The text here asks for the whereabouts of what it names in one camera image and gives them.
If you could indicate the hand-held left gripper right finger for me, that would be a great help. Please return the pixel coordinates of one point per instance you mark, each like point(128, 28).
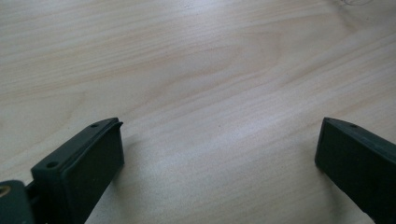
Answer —
point(358, 168)

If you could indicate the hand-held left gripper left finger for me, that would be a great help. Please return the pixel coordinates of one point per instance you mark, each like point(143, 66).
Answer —
point(77, 174)

